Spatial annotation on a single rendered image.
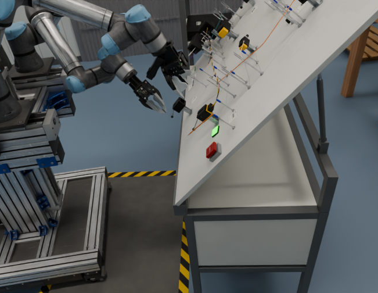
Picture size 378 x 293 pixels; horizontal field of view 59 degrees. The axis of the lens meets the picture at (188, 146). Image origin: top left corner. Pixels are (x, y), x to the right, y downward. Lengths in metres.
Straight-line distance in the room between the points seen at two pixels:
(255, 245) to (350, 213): 1.16
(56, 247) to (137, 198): 0.73
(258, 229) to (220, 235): 0.17
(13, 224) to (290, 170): 1.69
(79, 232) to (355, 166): 2.15
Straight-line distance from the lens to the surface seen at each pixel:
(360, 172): 2.99
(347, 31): 1.10
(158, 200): 2.63
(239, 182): 1.58
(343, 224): 2.57
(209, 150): 1.27
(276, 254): 1.70
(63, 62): 1.51
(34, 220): 2.35
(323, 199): 1.45
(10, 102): 1.64
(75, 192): 2.58
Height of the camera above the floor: 1.90
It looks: 38 degrees down
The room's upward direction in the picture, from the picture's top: 6 degrees counter-clockwise
